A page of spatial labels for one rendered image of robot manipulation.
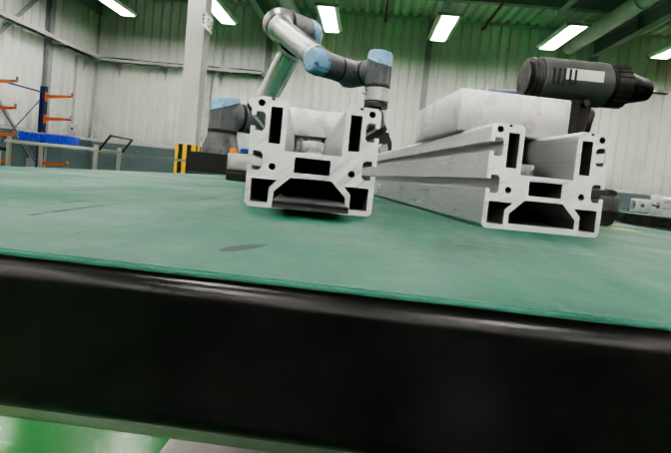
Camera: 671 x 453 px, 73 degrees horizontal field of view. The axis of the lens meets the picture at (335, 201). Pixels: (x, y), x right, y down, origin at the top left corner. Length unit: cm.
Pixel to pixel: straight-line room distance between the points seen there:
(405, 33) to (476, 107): 1239
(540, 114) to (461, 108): 8
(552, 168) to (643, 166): 1376
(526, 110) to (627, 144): 1352
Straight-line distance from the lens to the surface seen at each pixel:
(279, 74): 181
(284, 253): 16
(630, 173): 1404
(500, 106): 47
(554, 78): 67
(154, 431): 26
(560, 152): 44
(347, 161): 36
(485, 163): 39
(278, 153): 35
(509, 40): 1330
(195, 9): 802
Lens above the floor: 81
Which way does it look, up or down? 3 degrees down
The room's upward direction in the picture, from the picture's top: 6 degrees clockwise
